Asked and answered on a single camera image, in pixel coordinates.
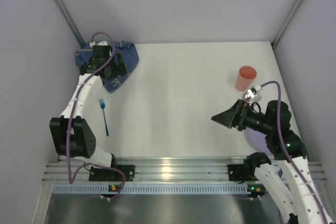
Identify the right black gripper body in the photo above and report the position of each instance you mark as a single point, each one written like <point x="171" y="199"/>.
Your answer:
<point x="240" y="118"/>

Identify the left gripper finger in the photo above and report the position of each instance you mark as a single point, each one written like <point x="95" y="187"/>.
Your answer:
<point x="119" y="69"/>
<point x="106" y="74"/>

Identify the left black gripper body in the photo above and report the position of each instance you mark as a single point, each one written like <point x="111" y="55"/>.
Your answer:
<point x="115" y="67"/>

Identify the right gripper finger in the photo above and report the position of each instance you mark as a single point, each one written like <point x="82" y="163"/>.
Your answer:
<point x="227" y="123"/>
<point x="230" y="115"/>

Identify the blue fish placemat cloth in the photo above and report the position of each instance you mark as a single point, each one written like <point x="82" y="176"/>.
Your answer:
<point x="130" y="57"/>

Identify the lilac plastic plate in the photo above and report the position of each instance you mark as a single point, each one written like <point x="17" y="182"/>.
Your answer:
<point x="256" y="140"/>

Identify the blue plastic fork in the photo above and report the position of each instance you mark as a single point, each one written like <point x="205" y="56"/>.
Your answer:
<point x="103" y="106"/>

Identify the salmon pink plastic cup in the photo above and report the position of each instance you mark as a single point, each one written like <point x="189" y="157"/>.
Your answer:
<point x="246" y="75"/>

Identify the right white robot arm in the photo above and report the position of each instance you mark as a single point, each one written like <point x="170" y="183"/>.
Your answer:
<point x="291" y="188"/>

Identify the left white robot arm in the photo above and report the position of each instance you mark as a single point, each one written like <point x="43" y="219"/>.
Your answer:
<point x="71" y="132"/>

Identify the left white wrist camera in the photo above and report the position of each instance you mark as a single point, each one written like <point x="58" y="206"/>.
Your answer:
<point x="99" y="43"/>

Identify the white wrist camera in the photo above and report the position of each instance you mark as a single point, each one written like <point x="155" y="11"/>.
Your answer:
<point x="99" y="43"/>
<point x="253" y="94"/>

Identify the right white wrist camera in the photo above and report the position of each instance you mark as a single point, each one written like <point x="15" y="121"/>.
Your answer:
<point x="253" y="94"/>

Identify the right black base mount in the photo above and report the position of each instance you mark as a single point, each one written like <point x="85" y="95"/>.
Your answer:
<point x="239" y="173"/>

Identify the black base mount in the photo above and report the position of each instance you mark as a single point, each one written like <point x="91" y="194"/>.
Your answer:
<point x="239" y="173"/>
<point x="106" y="175"/>

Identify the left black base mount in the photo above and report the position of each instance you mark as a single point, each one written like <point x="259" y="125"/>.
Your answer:
<point x="106" y="175"/>

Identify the perforated cable duct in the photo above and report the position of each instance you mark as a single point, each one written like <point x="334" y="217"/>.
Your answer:
<point x="160" y="189"/>

